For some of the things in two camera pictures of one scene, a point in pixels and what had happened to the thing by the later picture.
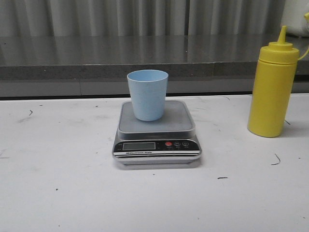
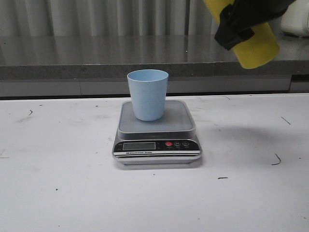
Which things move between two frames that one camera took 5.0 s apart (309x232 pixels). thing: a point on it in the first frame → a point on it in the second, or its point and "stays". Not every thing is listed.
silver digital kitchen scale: x=171 y=140 stays
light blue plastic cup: x=148 y=89 stays
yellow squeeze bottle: x=273 y=88 → x=257 y=50
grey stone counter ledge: x=98 y=65 stays
